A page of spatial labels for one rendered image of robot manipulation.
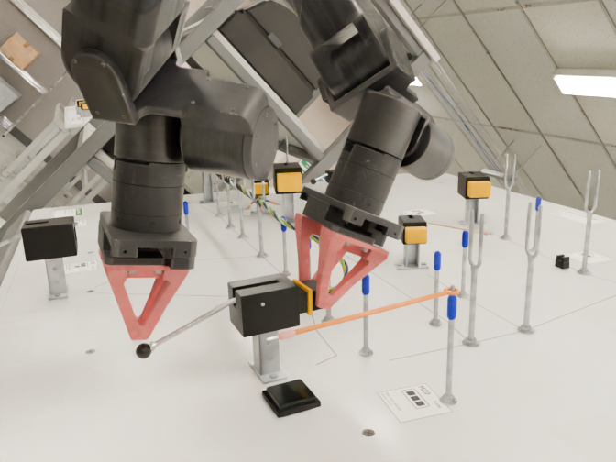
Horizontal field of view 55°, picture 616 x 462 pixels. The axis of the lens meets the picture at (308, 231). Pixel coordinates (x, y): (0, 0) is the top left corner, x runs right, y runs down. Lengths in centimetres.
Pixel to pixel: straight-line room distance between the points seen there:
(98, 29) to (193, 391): 32
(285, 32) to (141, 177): 116
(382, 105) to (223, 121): 17
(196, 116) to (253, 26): 115
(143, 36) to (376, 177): 25
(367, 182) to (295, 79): 108
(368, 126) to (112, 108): 23
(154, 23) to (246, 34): 117
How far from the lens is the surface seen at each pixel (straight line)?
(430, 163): 60
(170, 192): 48
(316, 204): 55
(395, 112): 54
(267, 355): 57
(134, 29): 40
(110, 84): 43
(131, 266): 48
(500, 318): 71
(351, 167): 54
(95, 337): 70
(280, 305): 54
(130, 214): 48
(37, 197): 147
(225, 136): 43
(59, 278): 84
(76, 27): 42
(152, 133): 47
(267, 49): 158
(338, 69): 59
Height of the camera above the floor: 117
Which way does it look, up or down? 3 degrees up
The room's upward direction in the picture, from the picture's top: 43 degrees clockwise
